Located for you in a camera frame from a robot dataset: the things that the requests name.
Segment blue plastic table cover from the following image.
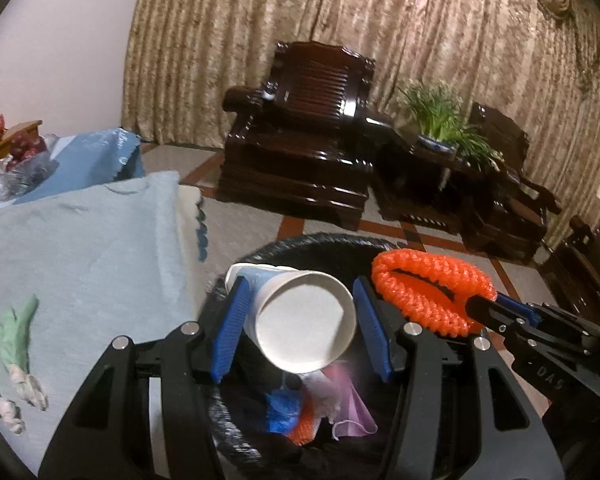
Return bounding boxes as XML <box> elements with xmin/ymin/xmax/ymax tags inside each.
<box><xmin>0</xmin><ymin>128</ymin><xmax>145</xmax><ymax>209</ymax></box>

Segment glass fruit bowl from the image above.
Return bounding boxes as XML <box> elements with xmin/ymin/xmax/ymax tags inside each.
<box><xmin>0</xmin><ymin>134</ymin><xmax>59</xmax><ymax>203</ymax></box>

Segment light blue tablecloth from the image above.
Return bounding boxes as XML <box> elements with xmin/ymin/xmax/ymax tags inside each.
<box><xmin>0</xmin><ymin>171</ymin><xmax>204</xmax><ymax>470</ymax></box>

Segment blue crumpled wrapper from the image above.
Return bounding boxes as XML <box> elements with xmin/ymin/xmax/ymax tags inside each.
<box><xmin>265</xmin><ymin>387</ymin><xmax>304</xmax><ymax>436</ymax></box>

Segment green potted plant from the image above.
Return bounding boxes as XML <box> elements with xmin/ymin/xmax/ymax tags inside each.
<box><xmin>396</xmin><ymin>80</ymin><xmax>503</xmax><ymax>169</ymax></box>

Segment dark wooden side table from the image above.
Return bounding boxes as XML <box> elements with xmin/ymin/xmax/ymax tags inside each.
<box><xmin>372</xmin><ymin>132</ymin><xmax>491</xmax><ymax>234</ymax></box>

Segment black bin with liner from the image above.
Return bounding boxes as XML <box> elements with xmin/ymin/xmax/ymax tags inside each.
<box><xmin>207</xmin><ymin>233</ymin><xmax>399</xmax><ymax>479</ymax></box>

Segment beige patterned curtain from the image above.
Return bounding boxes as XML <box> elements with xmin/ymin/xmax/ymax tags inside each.
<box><xmin>122</xmin><ymin>0</ymin><xmax>600</xmax><ymax>245</ymax></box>

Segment wooden sideboard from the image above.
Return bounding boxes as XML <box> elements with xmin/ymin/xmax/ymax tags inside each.
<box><xmin>0</xmin><ymin>119</ymin><xmax>44</xmax><ymax>194</ymax></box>

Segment pink face mask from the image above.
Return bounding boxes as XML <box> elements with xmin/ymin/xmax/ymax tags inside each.
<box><xmin>323</xmin><ymin>361</ymin><xmax>378</xmax><ymax>441</ymax></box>

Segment dark wooden armchair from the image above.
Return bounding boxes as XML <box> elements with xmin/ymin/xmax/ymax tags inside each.
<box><xmin>460</xmin><ymin>102</ymin><xmax>562</xmax><ymax>264</ymax></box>
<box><xmin>216</xmin><ymin>41</ymin><xmax>392</xmax><ymax>230</ymax></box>

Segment white blue paper cup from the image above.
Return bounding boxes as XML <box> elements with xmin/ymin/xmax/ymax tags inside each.
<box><xmin>225</xmin><ymin>262</ymin><xmax>358</xmax><ymax>375</ymax></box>

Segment dark red apples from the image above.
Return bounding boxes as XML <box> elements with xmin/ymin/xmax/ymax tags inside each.
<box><xmin>6</xmin><ymin>132</ymin><xmax>47</xmax><ymax>171</ymax></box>

